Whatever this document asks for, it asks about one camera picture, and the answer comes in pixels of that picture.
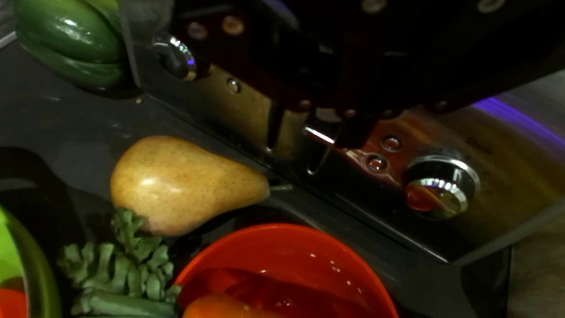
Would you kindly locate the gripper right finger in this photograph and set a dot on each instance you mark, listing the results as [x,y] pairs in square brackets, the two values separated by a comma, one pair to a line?
[447,53]

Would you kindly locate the green broccoli toy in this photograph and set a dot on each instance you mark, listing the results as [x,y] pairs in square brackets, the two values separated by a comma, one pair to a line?
[124,278]

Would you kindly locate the green colander bowl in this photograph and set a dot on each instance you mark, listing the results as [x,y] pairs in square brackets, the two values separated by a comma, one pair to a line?
[27,281]

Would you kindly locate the brown pear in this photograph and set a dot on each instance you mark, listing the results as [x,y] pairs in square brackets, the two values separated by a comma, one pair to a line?
[177,186]

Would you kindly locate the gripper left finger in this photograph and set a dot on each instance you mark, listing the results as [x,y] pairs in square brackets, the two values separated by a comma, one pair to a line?
[293,52]

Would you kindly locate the orange carrot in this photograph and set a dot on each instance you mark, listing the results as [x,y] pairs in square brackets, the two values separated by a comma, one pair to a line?
[223,306]

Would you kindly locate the green bell pepper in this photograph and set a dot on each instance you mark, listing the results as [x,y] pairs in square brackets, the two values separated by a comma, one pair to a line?
[76,39]

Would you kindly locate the silver toaster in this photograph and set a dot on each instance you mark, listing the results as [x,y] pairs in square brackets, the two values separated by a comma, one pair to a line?
[458,184]

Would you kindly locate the red small bowl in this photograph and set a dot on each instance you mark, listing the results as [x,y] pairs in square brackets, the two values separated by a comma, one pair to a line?
[286,269]

